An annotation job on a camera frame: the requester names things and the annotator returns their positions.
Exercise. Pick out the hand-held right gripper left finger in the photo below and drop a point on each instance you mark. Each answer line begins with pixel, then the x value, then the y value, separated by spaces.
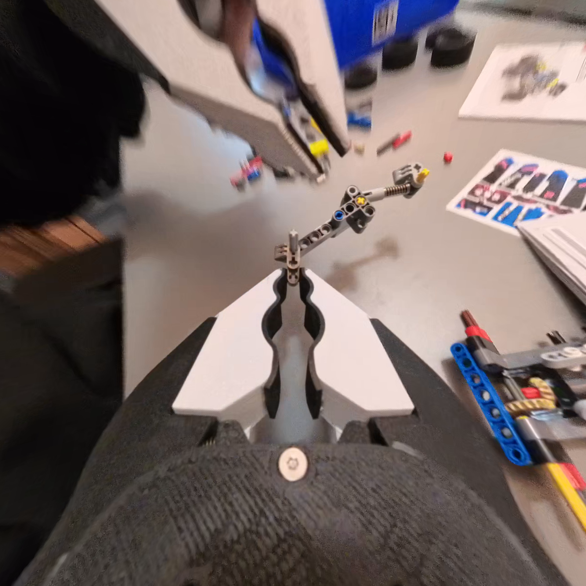
pixel 219 366

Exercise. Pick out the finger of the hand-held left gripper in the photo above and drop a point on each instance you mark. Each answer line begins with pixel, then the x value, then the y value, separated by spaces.
pixel 229 96
pixel 316 55

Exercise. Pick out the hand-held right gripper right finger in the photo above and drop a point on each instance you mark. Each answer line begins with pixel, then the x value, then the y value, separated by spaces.
pixel 361 366

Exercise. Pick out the grey lego arm assembly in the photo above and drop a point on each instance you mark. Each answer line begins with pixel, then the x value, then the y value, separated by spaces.
pixel 352 208

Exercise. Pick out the person's left forearm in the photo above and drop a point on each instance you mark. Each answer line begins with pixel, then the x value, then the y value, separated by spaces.
pixel 59 137

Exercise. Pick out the blue lego piece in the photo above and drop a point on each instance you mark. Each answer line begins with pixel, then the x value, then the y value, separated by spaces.
pixel 359 120

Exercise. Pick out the red blue lego pieces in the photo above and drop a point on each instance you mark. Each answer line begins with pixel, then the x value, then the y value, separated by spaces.
pixel 247 173

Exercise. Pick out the yellow lego piece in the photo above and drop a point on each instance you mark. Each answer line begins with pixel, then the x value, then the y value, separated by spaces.
pixel 319 147

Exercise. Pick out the red black lego axle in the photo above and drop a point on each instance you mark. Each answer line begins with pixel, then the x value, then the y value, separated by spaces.
pixel 396 141

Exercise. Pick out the blue grey lego chassis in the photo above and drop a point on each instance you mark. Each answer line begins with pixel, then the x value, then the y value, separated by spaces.
pixel 517 393

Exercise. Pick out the lego sticker sheet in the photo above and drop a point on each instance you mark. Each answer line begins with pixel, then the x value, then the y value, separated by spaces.
pixel 522 192

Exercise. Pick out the person's left hand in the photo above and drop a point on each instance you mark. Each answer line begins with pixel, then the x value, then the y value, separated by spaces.
pixel 240 27

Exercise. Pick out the blue plastic bin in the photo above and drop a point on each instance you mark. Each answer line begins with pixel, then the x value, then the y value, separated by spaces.
pixel 389 23

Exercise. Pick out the small white instruction leaflet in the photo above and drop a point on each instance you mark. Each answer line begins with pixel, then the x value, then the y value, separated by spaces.
pixel 526 82

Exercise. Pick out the open instruction booklet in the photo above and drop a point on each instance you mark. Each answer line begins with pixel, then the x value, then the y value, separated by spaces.
pixel 561 256

